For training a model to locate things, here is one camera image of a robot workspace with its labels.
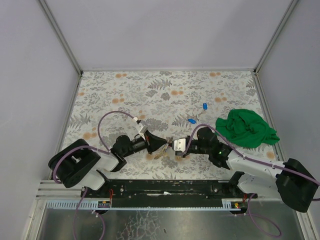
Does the numbered keyring organizer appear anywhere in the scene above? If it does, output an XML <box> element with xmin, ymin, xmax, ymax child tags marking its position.
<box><xmin>154</xmin><ymin>137</ymin><xmax>173</xmax><ymax>160</ymax></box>

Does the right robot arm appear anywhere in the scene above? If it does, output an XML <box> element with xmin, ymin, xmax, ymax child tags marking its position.
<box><xmin>172</xmin><ymin>125</ymin><xmax>320</xmax><ymax>213</ymax></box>

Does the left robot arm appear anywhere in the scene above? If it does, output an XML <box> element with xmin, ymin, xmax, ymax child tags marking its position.
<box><xmin>48</xmin><ymin>130</ymin><xmax>167</xmax><ymax>190</ymax></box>

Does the blue tag lower key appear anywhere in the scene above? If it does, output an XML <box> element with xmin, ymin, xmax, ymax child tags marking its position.
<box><xmin>187</xmin><ymin>118</ymin><xmax>197</xmax><ymax>124</ymax></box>

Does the blue tag key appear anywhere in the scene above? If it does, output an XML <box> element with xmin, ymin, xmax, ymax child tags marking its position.
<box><xmin>187</xmin><ymin>118</ymin><xmax>197</xmax><ymax>124</ymax></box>
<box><xmin>200</xmin><ymin>103</ymin><xmax>208</xmax><ymax>115</ymax></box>

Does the blue tag upper key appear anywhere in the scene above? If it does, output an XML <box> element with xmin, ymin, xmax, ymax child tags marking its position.
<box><xmin>200</xmin><ymin>103</ymin><xmax>208</xmax><ymax>115</ymax></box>

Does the green cloth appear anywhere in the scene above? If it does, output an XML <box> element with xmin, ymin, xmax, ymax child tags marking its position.
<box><xmin>215</xmin><ymin>109</ymin><xmax>280</xmax><ymax>149</ymax></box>

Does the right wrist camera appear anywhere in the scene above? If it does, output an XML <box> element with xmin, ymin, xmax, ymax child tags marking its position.
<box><xmin>172</xmin><ymin>137</ymin><xmax>190</xmax><ymax>153</ymax></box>

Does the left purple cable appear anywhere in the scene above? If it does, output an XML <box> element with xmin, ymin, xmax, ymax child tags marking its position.
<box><xmin>51</xmin><ymin>111</ymin><xmax>140</xmax><ymax>240</ymax></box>

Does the purple cable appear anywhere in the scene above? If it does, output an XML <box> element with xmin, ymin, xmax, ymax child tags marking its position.
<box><xmin>183</xmin><ymin>124</ymin><xmax>320</xmax><ymax>237</ymax></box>
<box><xmin>51</xmin><ymin>111</ymin><xmax>140</xmax><ymax>240</ymax></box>

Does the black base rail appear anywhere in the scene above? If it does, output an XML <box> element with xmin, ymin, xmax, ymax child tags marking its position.
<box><xmin>85</xmin><ymin>179</ymin><xmax>252</xmax><ymax>209</ymax></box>

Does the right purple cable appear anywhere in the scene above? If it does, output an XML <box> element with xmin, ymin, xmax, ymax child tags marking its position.
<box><xmin>183</xmin><ymin>124</ymin><xmax>320</xmax><ymax>237</ymax></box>

